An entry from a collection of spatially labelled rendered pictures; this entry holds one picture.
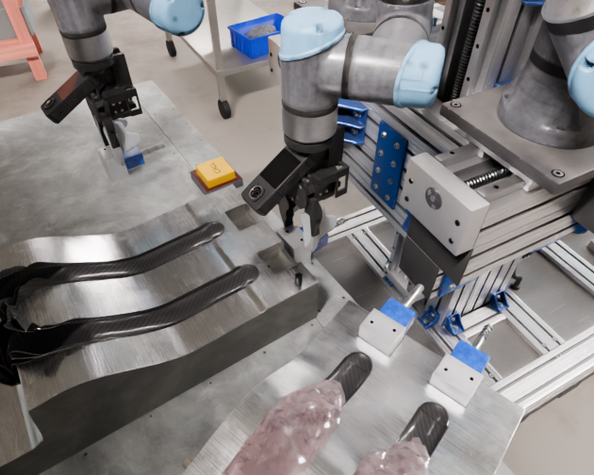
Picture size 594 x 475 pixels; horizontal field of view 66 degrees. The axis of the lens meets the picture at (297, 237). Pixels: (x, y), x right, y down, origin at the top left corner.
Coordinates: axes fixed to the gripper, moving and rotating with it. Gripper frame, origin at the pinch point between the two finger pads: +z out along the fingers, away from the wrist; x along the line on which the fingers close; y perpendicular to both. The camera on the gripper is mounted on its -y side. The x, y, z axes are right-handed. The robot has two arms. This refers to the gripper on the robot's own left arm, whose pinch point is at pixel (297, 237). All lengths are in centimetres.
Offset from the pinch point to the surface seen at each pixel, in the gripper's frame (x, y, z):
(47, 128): 68, -24, 5
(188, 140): 43.3, 0.9, 4.6
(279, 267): -4.8, -6.9, -1.7
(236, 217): 8.2, -6.7, -2.2
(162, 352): -9.8, -27.9, -4.6
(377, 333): -23.1, -3.9, -3.6
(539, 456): -47, 53, 85
